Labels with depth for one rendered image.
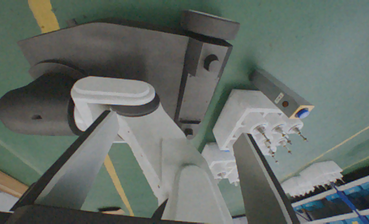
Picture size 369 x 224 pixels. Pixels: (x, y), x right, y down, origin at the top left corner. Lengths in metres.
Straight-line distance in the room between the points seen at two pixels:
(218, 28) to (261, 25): 0.34
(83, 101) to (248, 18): 0.67
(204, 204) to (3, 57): 0.90
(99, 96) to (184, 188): 0.29
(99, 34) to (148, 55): 0.14
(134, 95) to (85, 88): 0.12
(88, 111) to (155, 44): 0.27
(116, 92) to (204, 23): 0.31
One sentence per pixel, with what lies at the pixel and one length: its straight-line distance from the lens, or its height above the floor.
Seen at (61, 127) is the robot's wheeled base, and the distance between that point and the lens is 0.45.
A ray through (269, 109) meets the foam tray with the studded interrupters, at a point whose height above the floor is 0.18.
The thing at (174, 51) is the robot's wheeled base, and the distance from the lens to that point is 0.45.
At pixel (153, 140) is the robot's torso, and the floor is 0.43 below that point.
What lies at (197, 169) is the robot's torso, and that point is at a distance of 0.23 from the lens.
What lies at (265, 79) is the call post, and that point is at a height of 0.10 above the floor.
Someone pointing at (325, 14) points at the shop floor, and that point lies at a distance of 0.95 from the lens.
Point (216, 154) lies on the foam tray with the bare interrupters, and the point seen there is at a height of 0.12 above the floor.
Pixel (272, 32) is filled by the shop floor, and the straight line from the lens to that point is 0.79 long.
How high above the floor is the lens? 0.60
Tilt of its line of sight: 47 degrees down
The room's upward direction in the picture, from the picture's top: 168 degrees clockwise
